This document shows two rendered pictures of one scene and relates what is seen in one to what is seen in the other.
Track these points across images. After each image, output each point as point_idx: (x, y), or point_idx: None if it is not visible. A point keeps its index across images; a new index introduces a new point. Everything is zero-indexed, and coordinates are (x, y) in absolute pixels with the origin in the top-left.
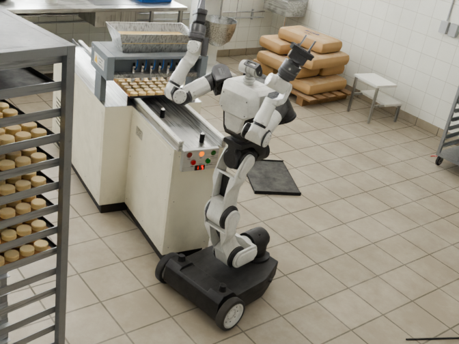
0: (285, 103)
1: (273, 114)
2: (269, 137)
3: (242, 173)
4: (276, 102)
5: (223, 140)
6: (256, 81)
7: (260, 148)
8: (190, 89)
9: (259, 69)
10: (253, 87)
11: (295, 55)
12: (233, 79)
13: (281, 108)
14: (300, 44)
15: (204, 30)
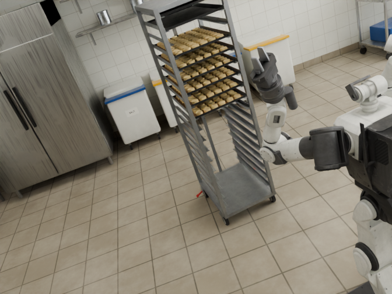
0: (311, 141)
1: (295, 141)
2: (265, 153)
3: (355, 212)
4: (266, 120)
5: None
6: (385, 114)
7: (387, 210)
8: (387, 94)
9: (351, 90)
10: (353, 113)
11: None
12: (381, 98)
13: (304, 143)
14: (259, 58)
15: None
